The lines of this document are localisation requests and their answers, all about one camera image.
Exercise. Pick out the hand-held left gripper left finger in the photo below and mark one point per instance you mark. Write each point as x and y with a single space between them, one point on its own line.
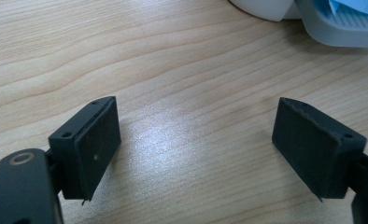
88 149

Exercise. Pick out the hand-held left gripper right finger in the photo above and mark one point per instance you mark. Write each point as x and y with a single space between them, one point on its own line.
313 146

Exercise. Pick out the grey plastic tray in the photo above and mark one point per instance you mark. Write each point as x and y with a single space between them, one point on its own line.
341 28

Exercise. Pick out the white round container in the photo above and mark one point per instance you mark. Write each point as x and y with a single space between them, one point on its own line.
266 7

